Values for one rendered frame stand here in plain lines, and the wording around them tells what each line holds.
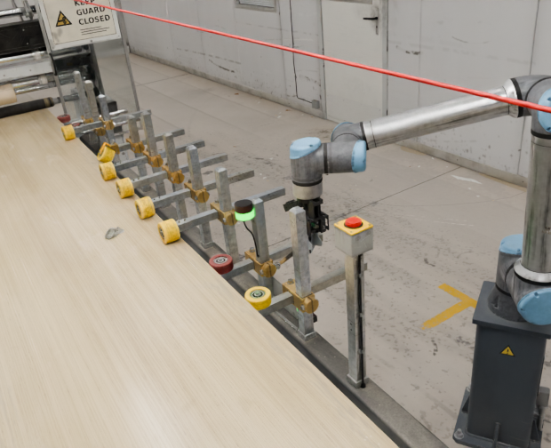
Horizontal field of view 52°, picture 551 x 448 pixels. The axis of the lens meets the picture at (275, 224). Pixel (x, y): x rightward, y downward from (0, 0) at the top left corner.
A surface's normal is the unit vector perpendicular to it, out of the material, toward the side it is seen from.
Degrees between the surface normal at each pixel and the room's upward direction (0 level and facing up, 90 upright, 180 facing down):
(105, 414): 0
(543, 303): 95
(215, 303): 0
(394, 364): 0
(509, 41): 90
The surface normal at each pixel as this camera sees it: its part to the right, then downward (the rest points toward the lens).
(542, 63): -0.83, 0.33
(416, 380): -0.09, -0.88
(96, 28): 0.52, 0.36
